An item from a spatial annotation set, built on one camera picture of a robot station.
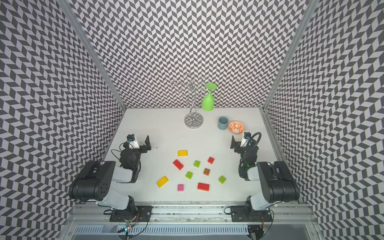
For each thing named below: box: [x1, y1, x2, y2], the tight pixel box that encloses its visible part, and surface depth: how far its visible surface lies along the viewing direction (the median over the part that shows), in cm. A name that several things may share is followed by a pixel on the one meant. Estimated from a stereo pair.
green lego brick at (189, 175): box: [185, 171, 194, 180], surface depth 86 cm
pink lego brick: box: [177, 184, 185, 192], surface depth 82 cm
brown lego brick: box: [203, 168, 211, 176], surface depth 88 cm
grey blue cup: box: [217, 116, 229, 130], surface depth 107 cm
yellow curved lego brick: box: [177, 150, 188, 157], surface depth 95 cm
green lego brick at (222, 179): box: [218, 175, 227, 184], surface depth 86 cm
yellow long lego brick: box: [156, 175, 169, 188], surface depth 84 cm
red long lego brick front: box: [197, 182, 210, 192], surface depth 82 cm
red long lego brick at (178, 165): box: [173, 159, 184, 171], surface depth 91 cm
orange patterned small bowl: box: [228, 120, 245, 135], surface depth 105 cm
